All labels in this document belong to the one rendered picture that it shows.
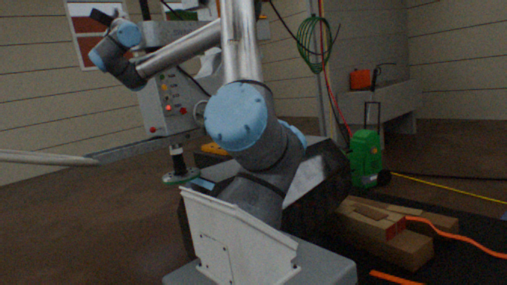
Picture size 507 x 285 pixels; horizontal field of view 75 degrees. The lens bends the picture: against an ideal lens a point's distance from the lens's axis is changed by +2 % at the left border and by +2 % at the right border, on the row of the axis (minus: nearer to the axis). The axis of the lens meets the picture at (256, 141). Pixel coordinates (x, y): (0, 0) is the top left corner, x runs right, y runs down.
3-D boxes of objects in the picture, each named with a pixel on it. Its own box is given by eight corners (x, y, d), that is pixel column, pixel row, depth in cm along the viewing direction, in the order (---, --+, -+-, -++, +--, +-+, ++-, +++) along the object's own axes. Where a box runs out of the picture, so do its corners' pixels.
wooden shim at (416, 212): (385, 211, 263) (385, 209, 263) (390, 206, 270) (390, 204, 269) (419, 217, 246) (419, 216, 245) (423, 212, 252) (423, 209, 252)
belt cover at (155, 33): (245, 50, 240) (241, 26, 236) (271, 44, 223) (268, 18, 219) (121, 62, 172) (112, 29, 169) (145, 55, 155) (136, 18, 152)
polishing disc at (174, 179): (185, 170, 203) (185, 164, 202) (208, 173, 188) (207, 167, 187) (155, 182, 187) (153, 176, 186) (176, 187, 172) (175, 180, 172)
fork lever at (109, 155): (197, 133, 206) (195, 125, 205) (216, 133, 193) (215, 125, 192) (81, 164, 157) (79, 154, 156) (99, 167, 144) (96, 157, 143)
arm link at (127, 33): (110, 35, 121) (130, 16, 122) (105, 31, 130) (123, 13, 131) (130, 54, 127) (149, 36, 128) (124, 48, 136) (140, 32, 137)
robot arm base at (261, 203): (291, 240, 87) (305, 206, 90) (247, 212, 76) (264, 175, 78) (244, 221, 101) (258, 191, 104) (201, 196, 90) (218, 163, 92)
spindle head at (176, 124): (198, 126, 208) (182, 53, 198) (220, 126, 193) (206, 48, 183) (146, 140, 183) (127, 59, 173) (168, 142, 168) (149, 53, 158)
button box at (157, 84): (173, 114, 170) (161, 58, 164) (176, 114, 169) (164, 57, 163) (160, 117, 165) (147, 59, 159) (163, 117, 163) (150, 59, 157)
